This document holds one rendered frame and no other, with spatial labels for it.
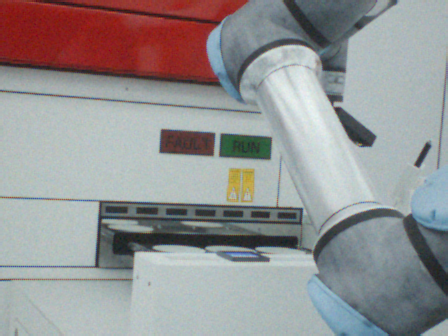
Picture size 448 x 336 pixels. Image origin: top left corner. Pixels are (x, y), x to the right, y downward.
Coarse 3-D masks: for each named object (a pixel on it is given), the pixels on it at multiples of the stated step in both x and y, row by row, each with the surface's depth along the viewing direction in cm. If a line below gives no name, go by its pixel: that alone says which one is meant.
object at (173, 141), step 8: (168, 136) 176; (176, 136) 177; (184, 136) 178; (192, 136) 178; (200, 136) 179; (208, 136) 180; (168, 144) 176; (176, 144) 177; (184, 144) 178; (192, 144) 178; (200, 144) 179; (208, 144) 180; (184, 152) 178; (192, 152) 179; (200, 152) 179; (208, 152) 180
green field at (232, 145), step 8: (224, 136) 181; (232, 136) 182; (240, 136) 183; (224, 144) 181; (232, 144) 182; (240, 144) 183; (248, 144) 183; (256, 144) 184; (264, 144) 185; (224, 152) 181; (232, 152) 182; (240, 152) 183; (248, 152) 184; (256, 152) 184; (264, 152) 185
